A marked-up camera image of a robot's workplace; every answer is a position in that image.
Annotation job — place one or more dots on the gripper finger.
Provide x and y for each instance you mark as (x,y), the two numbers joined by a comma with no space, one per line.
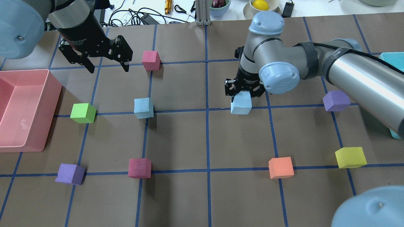
(125,65)
(84,61)

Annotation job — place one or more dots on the light blue foam block carried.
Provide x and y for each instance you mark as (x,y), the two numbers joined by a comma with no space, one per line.
(241,103)

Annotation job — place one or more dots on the crimson foam block desk side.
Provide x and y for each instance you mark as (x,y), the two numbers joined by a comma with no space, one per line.
(151,60)

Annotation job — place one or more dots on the light blue foam block centre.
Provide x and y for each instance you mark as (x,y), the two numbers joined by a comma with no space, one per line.
(143,108)

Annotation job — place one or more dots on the black power adapter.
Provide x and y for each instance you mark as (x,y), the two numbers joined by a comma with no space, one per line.
(147,19)

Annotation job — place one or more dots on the green foam block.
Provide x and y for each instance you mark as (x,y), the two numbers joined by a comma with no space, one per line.
(83,113)

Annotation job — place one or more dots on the pink plastic tray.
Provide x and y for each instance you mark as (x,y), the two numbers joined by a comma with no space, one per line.
(27,106)

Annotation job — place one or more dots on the cream bowl with lemon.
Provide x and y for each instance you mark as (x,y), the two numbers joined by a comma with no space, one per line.
(249,11)

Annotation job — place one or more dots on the orange brass tool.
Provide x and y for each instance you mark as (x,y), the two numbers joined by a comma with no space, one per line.
(168,6)

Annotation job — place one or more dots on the light blue bowl with fruit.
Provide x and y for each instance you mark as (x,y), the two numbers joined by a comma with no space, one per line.
(218,8)

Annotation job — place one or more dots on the yellow lemon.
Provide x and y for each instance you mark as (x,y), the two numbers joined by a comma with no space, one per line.
(261,5)

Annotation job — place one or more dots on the orange foam block window side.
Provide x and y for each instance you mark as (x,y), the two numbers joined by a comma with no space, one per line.
(280,168)

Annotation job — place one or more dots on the purple foam block near teal tray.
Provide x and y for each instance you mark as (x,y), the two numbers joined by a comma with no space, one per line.
(335,101)

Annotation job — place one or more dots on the crimson foam block window side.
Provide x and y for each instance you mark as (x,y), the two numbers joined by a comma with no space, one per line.
(140,168)

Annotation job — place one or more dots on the purple foam block near pink tray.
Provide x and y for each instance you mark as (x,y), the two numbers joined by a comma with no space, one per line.
(70,174)

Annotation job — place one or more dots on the yellow foam block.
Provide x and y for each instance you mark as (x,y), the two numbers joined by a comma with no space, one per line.
(350,157)

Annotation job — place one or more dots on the teal plastic tray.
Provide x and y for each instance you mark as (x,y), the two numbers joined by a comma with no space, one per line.
(395,60)

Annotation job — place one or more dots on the aluminium frame post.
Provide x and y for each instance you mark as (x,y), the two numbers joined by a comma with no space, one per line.
(203,13)

